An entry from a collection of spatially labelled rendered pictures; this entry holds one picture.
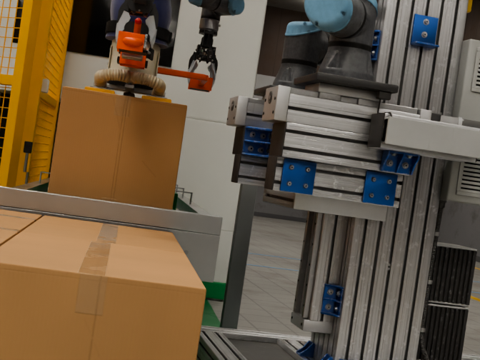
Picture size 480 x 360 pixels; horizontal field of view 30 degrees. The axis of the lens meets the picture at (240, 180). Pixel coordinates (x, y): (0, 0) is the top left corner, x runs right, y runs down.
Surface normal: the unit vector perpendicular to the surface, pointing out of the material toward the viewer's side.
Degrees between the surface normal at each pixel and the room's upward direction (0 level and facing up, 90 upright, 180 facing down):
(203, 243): 90
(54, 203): 90
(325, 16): 96
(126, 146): 90
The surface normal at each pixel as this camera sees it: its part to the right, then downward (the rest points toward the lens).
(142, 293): 0.12, 0.03
